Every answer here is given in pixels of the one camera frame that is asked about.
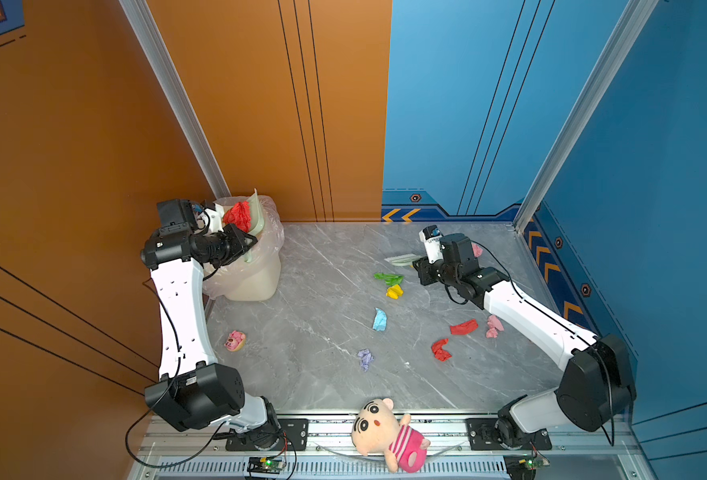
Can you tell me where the red paper scrap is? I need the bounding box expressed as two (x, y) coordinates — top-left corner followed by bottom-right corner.
(451, 319), (479, 336)
(223, 201), (252, 233)
(431, 338), (453, 362)

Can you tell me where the green hand brush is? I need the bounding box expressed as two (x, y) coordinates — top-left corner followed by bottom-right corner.
(385, 254), (423, 267)

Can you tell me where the green dustpan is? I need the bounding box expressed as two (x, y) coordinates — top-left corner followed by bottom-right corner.
(247, 190), (265, 238)

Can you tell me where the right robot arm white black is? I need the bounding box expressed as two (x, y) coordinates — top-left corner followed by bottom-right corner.
(413, 225), (637, 449)

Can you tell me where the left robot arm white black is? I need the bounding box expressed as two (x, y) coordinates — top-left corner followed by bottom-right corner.
(140, 199), (281, 449)

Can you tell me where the pink paper scrap far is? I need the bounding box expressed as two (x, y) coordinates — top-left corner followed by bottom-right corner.
(471, 243), (483, 258)

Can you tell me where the pink paper scrap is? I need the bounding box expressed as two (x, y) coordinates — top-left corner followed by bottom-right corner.
(485, 315), (505, 338)
(471, 243), (483, 258)

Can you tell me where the cream trash bin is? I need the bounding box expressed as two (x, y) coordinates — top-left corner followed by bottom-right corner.
(205, 205), (283, 302)

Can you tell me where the clear plastic bin liner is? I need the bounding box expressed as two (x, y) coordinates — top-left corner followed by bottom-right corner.
(199, 195), (285, 300)

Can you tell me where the red paper scrap flat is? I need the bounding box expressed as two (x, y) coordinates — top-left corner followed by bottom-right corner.
(451, 319), (479, 336)

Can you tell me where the yellow paper scrap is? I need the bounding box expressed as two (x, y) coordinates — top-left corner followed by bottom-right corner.
(387, 284), (403, 299)

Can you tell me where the pink paper scrap right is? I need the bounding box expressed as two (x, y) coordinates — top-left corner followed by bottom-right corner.
(485, 315), (505, 338)

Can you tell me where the green paper scrap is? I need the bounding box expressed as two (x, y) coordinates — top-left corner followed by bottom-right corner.
(373, 272), (403, 287)

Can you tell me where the red paper scrap crumpled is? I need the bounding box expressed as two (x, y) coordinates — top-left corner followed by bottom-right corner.
(431, 338), (453, 362)

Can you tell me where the pink toy donut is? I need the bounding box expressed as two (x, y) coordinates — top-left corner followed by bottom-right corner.
(223, 330), (247, 352)

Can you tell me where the light blue paper scrap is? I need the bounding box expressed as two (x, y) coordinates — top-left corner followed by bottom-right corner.
(373, 308), (389, 332)

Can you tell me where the purple paper scrap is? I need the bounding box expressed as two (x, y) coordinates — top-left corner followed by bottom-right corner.
(357, 349), (375, 372)

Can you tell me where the plush doll pink shirt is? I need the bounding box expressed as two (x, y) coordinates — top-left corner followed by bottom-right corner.
(351, 398), (431, 473)

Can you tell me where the right green circuit board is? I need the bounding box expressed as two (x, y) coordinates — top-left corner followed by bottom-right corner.
(505, 456), (551, 480)

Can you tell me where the green circuit board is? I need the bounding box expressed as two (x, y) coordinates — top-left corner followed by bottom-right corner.
(505, 456), (551, 480)
(245, 456), (290, 479)

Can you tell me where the left green circuit board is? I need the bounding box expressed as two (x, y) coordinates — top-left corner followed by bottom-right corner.
(245, 456), (290, 479)

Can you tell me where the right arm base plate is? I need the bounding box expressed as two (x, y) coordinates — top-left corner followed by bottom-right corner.
(465, 417), (553, 451)

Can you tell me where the aluminium front rail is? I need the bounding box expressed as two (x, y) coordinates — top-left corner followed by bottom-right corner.
(129, 400), (656, 479)

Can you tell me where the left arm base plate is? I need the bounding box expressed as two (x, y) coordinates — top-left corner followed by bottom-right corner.
(225, 418), (309, 453)

